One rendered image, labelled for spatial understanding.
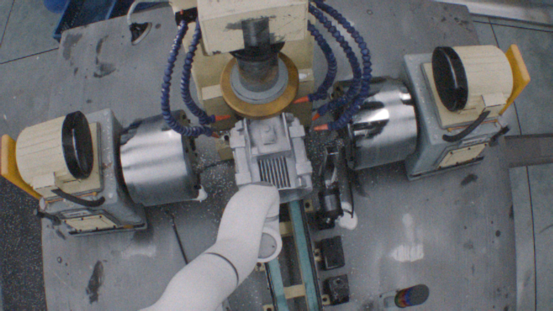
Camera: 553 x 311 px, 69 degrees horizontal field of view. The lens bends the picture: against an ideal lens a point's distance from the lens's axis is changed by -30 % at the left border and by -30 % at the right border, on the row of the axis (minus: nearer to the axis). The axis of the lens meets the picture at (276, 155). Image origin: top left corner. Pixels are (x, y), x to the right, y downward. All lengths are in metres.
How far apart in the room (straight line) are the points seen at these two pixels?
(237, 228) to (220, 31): 0.37
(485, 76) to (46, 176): 1.24
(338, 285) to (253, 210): 0.63
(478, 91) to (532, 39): 2.11
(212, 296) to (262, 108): 0.53
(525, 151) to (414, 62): 1.54
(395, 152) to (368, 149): 0.09
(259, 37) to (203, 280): 0.45
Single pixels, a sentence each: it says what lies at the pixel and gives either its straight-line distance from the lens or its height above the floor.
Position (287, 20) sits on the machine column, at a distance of 0.98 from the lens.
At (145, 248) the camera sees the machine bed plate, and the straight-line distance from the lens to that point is 1.76.
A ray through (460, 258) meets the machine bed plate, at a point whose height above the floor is 0.80.
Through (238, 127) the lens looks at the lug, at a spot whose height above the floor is 1.08.
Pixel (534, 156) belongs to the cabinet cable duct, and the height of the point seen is 0.04.
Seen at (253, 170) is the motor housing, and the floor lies 1.08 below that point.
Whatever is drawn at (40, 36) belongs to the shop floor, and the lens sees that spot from 3.44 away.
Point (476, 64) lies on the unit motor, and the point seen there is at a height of 1.36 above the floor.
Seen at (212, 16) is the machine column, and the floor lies 1.71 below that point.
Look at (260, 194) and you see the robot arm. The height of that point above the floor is 1.41.
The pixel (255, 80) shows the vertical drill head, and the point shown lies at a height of 1.42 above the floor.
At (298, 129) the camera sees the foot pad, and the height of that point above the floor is 1.08.
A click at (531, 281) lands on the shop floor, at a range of 2.87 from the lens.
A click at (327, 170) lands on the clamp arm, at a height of 1.12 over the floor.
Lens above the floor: 2.48
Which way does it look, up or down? 72 degrees down
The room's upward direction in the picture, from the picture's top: 3 degrees counter-clockwise
